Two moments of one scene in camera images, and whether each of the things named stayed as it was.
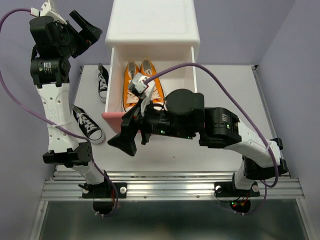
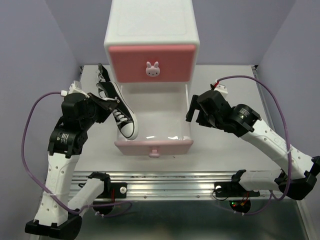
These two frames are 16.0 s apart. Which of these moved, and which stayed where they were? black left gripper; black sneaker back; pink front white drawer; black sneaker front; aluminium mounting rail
Moved: pink front white drawer; black sneaker front; black left gripper
Stayed: black sneaker back; aluminium mounting rail
